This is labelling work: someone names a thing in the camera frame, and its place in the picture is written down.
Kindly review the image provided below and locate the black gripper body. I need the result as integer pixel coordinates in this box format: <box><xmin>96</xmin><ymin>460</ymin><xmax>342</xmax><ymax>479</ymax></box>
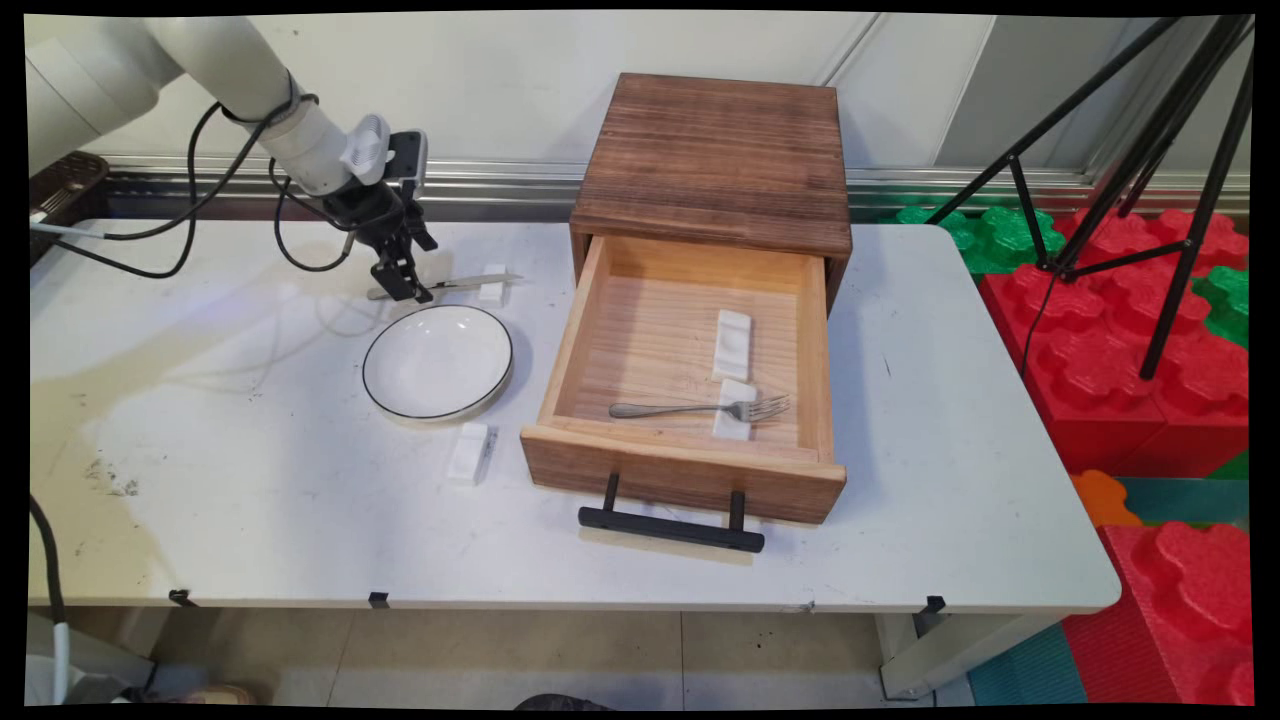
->
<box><xmin>321</xmin><ymin>182</ymin><xmax>417</xmax><ymax>253</ymax></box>

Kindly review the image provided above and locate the silver table knife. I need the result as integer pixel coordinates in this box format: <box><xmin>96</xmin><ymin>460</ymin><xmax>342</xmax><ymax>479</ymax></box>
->
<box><xmin>366</xmin><ymin>271</ymin><xmax>524</xmax><ymax>302</ymax></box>

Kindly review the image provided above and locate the white plate with black rim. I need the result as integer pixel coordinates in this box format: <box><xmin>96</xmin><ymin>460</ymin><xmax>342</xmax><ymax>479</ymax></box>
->
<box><xmin>361</xmin><ymin>304</ymin><xmax>514</xmax><ymax>422</ymax></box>

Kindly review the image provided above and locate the dark wooden drawer cabinet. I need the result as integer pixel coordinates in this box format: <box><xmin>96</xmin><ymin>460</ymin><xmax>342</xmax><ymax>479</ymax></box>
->
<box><xmin>569</xmin><ymin>72</ymin><xmax>853</xmax><ymax>311</ymax></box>

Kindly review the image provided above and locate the silver fork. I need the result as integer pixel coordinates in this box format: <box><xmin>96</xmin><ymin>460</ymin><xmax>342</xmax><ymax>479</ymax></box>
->
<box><xmin>608</xmin><ymin>394</ymin><xmax>791</xmax><ymax>423</ymax></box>

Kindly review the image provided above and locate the light wooden drawer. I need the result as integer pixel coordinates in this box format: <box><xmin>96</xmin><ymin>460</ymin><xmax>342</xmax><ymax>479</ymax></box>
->
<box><xmin>519</xmin><ymin>235</ymin><xmax>847</xmax><ymax>526</ymax></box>

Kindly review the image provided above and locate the light shoe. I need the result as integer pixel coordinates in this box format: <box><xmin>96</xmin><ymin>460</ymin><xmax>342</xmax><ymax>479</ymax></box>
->
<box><xmin>165</xmin><ymin>683</ymin><xmax>263</xmax><ymax>707</ymax></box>

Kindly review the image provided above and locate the green foam block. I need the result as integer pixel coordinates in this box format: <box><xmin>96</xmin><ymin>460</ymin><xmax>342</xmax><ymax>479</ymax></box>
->
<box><xmin>1192</xmin><ymin>264</ymin><xmax>1251</xmax><ymax>349</ymax></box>
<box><xmin>895</xmin><ymin>204</ymin><xmax>1067</xmax><ymax>276</ymax></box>

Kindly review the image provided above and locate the white table leg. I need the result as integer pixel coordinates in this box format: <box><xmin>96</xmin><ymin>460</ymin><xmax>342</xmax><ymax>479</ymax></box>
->
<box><xmin>878</xmin><ymin>611</ymin><xmax>1063</xmax><ymax>700</ymax></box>

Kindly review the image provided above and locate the large red foam block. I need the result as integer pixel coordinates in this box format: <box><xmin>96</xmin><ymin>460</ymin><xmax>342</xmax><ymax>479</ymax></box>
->
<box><xmin>978</xmin><ymin>207</ymin><xmax>1251</xmax><ymax>477</ymax></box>

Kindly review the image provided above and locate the orange foam piece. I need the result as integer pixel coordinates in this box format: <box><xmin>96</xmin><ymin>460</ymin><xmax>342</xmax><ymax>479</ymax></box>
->
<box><xmin>1069</xmin><ymin>469</ymin><xmax>1144</xmax><ymax>529</ymax></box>

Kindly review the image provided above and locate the teal foam mat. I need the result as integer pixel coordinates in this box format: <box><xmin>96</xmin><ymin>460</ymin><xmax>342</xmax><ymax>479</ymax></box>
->
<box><xmin>967</xmin><ymin>624</ymin><xmax>1090</xmax><ymax>707</ymax></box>

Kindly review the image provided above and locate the black tripod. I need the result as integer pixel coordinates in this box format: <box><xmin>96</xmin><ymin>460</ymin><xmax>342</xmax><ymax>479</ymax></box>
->
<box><xmin>925</xmin><ymin>15</ymin><xmax>1256</xmax><ymax>382</ymax></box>

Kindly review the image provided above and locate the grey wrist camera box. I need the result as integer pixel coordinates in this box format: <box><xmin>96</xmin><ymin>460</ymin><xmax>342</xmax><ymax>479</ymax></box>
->
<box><xmin>385</xmin><ymin>130</ymin><xmax>430</xmax><ymax>202</ymax></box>

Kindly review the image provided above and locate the short black gripper cable loop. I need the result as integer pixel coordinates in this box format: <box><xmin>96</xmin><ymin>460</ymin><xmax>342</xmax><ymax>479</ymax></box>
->
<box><xmin>268</xmin><ymin>158</ymin><xmax>358</xmax><ymax>274</ymax></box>

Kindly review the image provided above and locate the long black arm cable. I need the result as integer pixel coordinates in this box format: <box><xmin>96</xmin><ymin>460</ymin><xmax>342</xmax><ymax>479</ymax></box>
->
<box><xmin>30</xmin><ymin>92</ymin><xmax>321</xmax><ymax>280</ymax></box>

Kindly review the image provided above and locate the aluminium wall rail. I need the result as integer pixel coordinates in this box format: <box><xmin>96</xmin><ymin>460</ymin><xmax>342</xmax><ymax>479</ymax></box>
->
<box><xmin>105</xmin><ymin>155</ymin><xmax>1251</xmax><ymax>213</ymax></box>

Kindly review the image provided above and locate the black drawer handle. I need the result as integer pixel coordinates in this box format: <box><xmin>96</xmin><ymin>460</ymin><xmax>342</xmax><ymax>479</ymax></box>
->
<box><xmin>577</xmin><ymin>472</ymin><xmax>766</xmax><ymax>554</ymax></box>

